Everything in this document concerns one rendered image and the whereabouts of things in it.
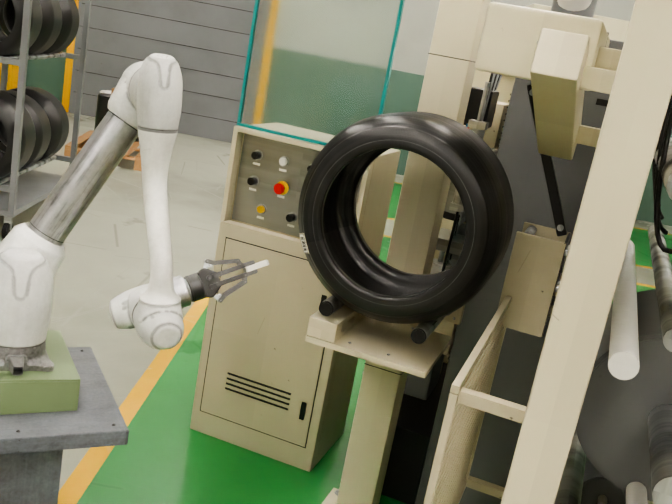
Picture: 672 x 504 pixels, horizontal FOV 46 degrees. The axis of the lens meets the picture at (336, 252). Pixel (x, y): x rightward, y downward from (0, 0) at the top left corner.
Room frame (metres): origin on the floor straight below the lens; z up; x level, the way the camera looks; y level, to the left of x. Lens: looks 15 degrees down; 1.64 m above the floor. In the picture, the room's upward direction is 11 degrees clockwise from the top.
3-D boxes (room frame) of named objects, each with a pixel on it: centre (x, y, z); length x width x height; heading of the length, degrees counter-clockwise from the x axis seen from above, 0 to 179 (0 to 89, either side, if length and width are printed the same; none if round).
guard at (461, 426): (1.98, -0.43, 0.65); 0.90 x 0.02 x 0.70; 162
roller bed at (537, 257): (2.39, -0.62, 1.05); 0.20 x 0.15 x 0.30; 162
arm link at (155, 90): (2.01, 0.51, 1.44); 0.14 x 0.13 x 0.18; 25
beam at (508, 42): (2.09, -0.43, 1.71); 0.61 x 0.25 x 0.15; 162
